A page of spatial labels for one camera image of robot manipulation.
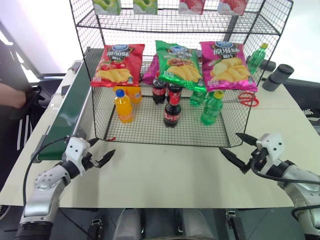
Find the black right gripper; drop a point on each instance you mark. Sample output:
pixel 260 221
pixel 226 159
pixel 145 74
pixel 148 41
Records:
pixel 258 155

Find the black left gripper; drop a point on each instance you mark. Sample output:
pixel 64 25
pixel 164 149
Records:
pixel 88 162

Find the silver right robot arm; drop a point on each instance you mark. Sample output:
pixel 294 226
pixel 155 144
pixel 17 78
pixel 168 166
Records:
pixel 297 180

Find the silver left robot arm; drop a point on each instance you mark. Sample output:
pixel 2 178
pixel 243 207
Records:
pixel 42 190

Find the person bare forearm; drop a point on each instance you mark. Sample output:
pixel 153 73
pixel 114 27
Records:
pixel 11 96

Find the green conveyor belt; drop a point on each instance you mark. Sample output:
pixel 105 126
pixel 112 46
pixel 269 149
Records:
pixel 67 117

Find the grey remote control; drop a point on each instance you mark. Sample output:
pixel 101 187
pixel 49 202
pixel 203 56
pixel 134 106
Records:
pixel 75 66

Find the small red twist tie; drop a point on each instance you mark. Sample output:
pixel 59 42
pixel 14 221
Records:
pixel 111 139

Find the orange soda bottle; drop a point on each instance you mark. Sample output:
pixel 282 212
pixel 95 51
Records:
pixel 123 110
pixel 136 95

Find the green soda bottle yellow cap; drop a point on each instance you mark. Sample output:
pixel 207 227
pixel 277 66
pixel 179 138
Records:
pixel 256 60
pixel 197 98
pixel 211 111

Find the black table clamp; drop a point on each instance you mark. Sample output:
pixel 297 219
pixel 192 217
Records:
pixel 96 226
pixel 231 216

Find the cola bottle red cap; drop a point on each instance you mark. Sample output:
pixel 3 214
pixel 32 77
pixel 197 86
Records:
pixel 175 92
pixel 172 113
pixel 159 92

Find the dark grey cylinder roll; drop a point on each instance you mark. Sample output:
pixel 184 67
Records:
pixel 275 80

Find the dark shoe with white laces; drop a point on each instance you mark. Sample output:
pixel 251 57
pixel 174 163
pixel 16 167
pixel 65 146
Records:
pixel 311 120

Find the grey rounded robot leg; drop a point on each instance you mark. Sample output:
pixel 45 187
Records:
pixel 197 225
pixel 128 225

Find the magenta potato chips bag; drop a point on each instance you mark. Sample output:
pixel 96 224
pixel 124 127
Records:
pixel 228 67

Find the red potato chips bag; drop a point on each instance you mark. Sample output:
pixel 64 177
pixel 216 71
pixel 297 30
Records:
pixel 117 66

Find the person black striped trousers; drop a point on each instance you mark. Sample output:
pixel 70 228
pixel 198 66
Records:
pixel 15 135

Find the black cylinder roll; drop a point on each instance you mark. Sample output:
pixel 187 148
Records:
pixel 267 65

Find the purple snack bag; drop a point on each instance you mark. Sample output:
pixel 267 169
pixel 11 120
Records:
pixel 150 72

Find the green potato chips bag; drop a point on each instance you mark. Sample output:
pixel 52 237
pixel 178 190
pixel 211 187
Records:
pixel 180 65

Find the black and white shoe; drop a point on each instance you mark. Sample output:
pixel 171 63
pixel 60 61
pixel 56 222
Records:
pixel 3 212

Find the red juice carton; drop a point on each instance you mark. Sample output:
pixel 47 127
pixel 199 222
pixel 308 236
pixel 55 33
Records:
pixel 232 7
pixel 191 6

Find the green juice carton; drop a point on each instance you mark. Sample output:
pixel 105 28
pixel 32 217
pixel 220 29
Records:
pixel 106 6
pixel 145 6

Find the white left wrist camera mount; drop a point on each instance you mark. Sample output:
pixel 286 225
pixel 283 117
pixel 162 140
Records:
pixel 76 150

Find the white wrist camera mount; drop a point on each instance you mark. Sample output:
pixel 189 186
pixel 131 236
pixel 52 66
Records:
pixel 271 145
pixel 76 150

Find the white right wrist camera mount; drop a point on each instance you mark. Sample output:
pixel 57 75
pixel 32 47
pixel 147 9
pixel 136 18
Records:
pixel 271 145

